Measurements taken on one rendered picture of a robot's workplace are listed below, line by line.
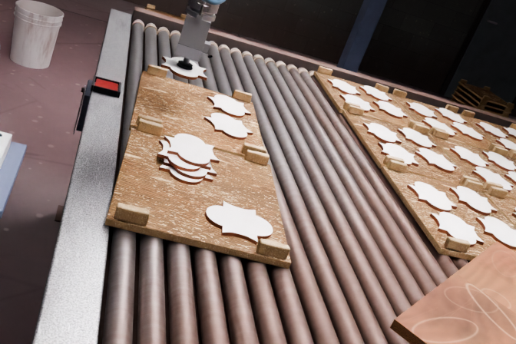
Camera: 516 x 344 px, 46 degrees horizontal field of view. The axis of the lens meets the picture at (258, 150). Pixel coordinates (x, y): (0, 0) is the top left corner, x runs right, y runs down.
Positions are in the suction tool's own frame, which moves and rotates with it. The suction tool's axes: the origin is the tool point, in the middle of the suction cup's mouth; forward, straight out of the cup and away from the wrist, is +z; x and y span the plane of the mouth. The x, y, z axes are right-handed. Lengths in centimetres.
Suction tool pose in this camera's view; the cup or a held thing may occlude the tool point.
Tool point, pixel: (183, 71)
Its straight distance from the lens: 158.1
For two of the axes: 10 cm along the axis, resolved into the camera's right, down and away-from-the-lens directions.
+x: -9.4, -3.0, -1.3
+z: -3.3, 8.6, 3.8
